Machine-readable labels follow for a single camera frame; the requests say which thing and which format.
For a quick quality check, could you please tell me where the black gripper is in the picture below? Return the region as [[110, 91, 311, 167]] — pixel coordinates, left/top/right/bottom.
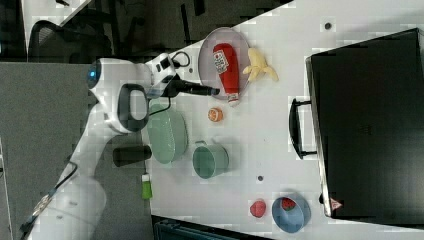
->
[[162, 75, 220, 98]]

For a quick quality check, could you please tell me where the red plush ketchup bottle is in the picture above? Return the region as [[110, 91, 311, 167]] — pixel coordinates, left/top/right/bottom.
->
[[213, 43, 239, 107]]

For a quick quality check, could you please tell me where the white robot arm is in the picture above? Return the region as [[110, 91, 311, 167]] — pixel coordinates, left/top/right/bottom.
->
[[19, 53, 220, 240]]

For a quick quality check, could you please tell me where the lilac round plate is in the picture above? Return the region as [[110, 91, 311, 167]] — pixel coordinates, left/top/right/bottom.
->
[[198, 27, 250, 101]]

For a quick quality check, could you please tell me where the orange slice toy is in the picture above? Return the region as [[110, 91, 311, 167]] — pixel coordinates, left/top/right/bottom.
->
[[208, 107, 223, 122]]

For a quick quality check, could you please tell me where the green perforated colander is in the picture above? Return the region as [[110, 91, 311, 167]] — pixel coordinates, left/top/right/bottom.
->
[[147, 104, 188, 164]]

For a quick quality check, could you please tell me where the yellow plush banana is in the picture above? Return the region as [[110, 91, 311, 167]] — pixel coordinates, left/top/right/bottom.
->
[[242, 48, 279, 82]]

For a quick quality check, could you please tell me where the green mug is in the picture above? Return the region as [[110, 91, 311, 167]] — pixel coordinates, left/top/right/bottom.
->
[[192, 141, 229, 179]]

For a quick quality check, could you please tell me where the black round container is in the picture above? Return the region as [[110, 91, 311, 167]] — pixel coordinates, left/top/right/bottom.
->
[[113, 146, 152, 167]]

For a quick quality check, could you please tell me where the green white bottle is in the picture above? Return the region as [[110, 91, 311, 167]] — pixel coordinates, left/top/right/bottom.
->
[[141, 173, 153, 200]]

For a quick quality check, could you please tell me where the red plush strawberry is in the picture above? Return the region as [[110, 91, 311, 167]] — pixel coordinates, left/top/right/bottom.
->
[[249, 199, 266, 218]]

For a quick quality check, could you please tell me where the black office chair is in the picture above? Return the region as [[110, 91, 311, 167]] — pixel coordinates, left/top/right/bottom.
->
[[27, 20, 112, 64]]

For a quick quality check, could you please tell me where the watermelon slice toy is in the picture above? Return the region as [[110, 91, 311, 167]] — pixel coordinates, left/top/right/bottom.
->
[[281, 197, 296, 211]]

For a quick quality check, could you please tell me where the blue cup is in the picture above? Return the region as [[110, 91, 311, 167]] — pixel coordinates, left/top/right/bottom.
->
[[271, 193, 311, 233]]

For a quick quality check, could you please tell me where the black toaster oven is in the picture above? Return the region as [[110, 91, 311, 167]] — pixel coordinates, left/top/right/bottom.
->
[[305, 28, 424, 229]]

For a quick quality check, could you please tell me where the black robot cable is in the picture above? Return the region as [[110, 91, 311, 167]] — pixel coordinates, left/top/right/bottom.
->
[[147, 51, 192, 117]]

